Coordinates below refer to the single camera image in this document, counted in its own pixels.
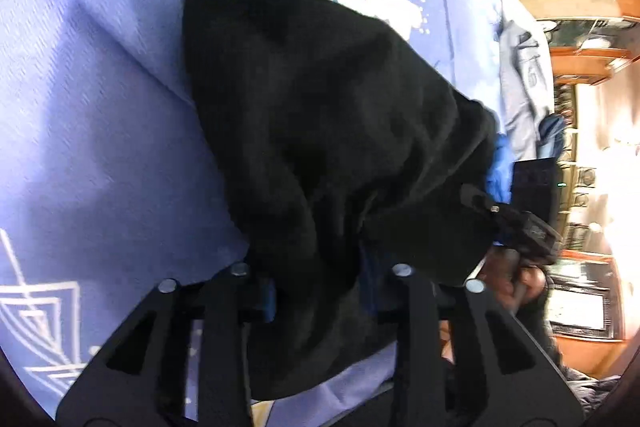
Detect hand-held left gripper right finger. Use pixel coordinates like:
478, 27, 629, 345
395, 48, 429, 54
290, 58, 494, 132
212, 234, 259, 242
361, 252, 584, 427

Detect purple printed bed sheet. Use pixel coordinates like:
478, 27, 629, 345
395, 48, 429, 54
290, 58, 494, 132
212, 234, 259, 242
0, 0, 506, 427

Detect blue garment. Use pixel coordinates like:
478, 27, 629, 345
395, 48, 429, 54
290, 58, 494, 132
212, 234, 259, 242
539, 113, 568, 158

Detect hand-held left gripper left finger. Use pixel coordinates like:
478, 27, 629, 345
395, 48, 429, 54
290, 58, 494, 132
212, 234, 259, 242
55, 262, 277, 427

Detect person's right hand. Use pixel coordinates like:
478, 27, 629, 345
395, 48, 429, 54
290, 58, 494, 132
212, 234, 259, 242
480, 247, 548, 315

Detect dark cloth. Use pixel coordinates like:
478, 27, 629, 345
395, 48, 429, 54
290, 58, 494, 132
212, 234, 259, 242
562, 364, 626, 415

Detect blue cloth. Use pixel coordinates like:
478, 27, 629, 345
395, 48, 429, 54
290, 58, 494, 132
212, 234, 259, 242
484, 133, 516, 202

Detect wooden shelf unit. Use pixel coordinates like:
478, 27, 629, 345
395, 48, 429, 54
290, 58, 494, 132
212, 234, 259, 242
507, 0, 640, 378

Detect black pants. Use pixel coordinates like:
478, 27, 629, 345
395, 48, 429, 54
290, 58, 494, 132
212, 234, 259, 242
182, 0, 500, 400

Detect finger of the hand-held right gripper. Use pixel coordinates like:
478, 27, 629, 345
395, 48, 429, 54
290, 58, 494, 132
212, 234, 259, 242
460, 184, 563, 265

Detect light grey shirt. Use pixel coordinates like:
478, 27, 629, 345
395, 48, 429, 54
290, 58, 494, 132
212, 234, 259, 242
497, 0, 557, 160

